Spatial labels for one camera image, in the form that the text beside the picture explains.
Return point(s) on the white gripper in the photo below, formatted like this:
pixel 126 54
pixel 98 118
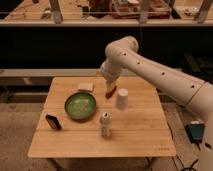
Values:
pixel 110 75

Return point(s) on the red sausage toy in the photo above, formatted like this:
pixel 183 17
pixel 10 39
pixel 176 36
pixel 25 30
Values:
pixel 110 94

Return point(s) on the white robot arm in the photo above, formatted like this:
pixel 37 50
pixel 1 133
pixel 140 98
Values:
pixel 195 94

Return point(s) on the black power box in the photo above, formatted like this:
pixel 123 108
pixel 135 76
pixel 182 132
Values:
pixel 195 132

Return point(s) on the green ceramic bowl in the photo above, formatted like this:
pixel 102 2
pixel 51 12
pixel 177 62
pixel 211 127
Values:
pixel 80 106

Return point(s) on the wooden table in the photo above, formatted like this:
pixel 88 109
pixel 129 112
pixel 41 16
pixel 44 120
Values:
pixel 139 131

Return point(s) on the beige sponge block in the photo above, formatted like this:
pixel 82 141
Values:
pixel 86 86

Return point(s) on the long background shelf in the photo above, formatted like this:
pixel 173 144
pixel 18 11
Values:
pixel 57 37

